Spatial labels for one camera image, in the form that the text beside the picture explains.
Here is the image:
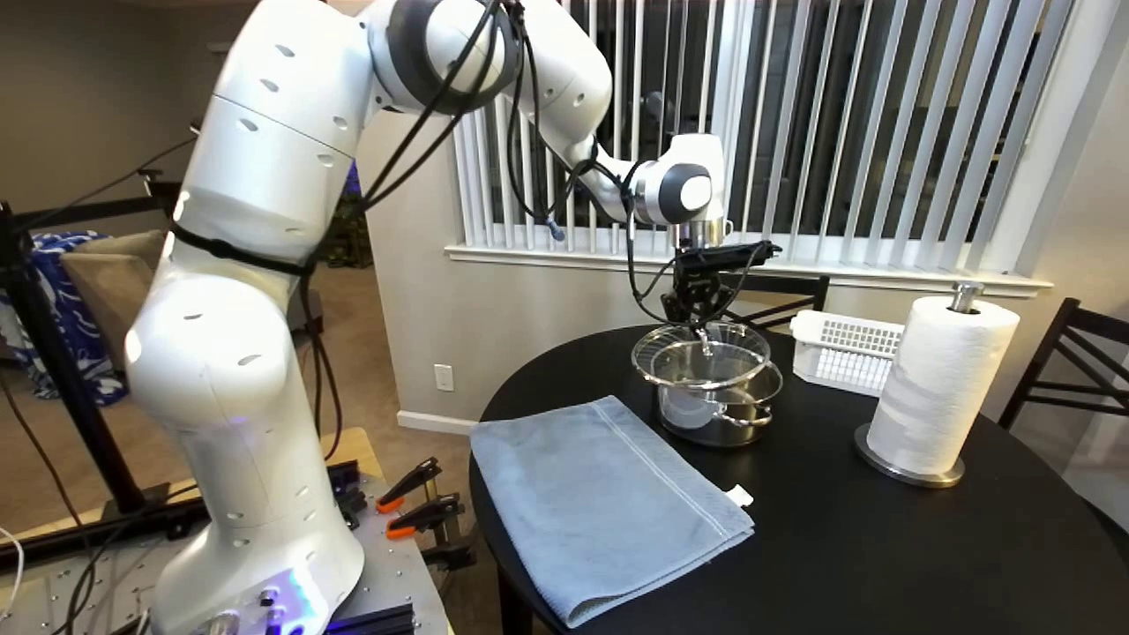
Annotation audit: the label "black metal stand frame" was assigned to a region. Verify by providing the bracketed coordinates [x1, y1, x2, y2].
[0, 171, 210, 558]

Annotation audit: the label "white vertical window blinds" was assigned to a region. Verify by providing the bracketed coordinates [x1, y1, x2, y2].
[450, 0, 1089, 275]

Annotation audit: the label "blue folded towel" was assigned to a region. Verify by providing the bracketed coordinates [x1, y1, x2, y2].
[465, 392, 759, 631]

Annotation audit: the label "robot base platform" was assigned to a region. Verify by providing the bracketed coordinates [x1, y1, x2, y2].
[0, 424, 457, 635]

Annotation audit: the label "paper towel roll on holder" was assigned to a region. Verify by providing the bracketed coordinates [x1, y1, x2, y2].
[849, 279, 1022, 493]

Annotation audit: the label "silver steel pot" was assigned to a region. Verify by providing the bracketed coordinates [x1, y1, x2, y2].
[646, 339, 787, 451]

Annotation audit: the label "black purple connector block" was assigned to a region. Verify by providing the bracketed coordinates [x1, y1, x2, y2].
[326, 459, 372, 530]

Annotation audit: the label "white plastic basket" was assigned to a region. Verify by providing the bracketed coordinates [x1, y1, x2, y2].
[787, 308, 909, 397]

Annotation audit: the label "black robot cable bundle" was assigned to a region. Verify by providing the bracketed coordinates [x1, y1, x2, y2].
[358, 0, 708, 326]

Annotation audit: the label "black clamp orange tips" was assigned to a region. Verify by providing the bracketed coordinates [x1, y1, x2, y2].
[374, 453, 444, 518]
[385, 491, 471, 543]

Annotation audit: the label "round glass pot lid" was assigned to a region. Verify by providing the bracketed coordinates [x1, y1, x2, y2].
[630, 316, 775, 397]

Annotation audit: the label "blue patterned cloth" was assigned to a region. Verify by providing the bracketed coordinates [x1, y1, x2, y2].
[24, 224, 131, 410]

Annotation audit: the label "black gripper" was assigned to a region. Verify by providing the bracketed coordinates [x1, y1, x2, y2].
[659, 244, 754, 353]

